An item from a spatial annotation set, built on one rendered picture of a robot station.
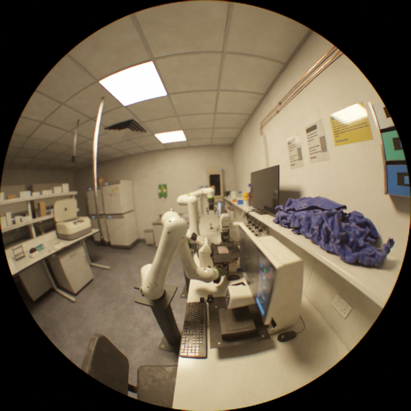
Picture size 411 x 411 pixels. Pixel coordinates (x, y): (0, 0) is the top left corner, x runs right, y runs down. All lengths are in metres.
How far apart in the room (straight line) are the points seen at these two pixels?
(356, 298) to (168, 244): 1.01
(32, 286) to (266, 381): 3.19
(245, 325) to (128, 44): 1.92
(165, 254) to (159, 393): 0.93
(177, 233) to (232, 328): 0.54
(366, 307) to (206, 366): 0.79
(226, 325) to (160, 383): 0.64
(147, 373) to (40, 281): 2.55
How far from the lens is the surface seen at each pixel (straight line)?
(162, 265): 0.74
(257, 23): 1.31
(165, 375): 1.13
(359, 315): 0.91
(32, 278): 3.17
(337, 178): 1.01
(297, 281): 0.64
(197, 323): 0.93
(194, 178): 3.83
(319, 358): 0.95
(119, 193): 3.81
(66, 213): 3.15
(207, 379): 0.81
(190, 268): 0.99
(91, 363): 0.75
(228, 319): 0.77
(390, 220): 0.86
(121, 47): 1.41
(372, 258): 0.67
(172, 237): 0.68
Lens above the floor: 1.54
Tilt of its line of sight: 8 degrees down
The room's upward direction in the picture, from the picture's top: 3 degrees counter-clockwise
